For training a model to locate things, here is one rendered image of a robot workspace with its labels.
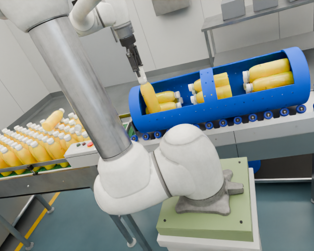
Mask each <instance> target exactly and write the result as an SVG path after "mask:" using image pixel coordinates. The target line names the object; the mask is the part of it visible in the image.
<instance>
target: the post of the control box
mask: <svg viewBox="0 0 314 251"><path fill-rule="evenodd" d="M90 168H91V170H92V171H93V173H94V174H95V176H96V177H97V176H98V175H99V172H98V169H97V168H98V165H93V166H90ZM121 216H122V218H123V219H124V221H125V222H126V224H127V225H128V227H129V228H130V230H131V231H132V233H133V235H134V236H135V238H136V239H137V241H138V242H139V244H140V245H141V247H142V249H143V250H144V251H153V250H152V249H151V247H150V246H149V244H148V242H147V241H146V239H145V237H144V236H143V234H142V232H141V231H140V229H139V227H138V226H137V224H136V223H135V221H134V219H133V218H132V216H131V215H130V214H127V215H121Z"/></svg>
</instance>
